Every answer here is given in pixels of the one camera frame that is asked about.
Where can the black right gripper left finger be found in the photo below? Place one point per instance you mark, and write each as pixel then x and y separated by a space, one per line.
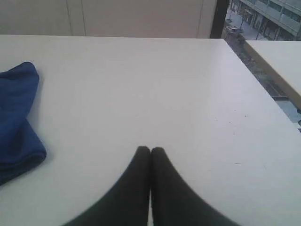
pixel 127 202

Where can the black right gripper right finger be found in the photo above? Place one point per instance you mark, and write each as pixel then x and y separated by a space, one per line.
pixel 173 202

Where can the blue towel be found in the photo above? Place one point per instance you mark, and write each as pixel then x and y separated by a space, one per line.
pixel 21 150

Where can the white neighbouring table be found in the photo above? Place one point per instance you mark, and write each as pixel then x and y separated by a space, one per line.
pixel 281 60

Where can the dark window frame post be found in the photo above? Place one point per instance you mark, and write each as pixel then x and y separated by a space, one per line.
pixel 219 18

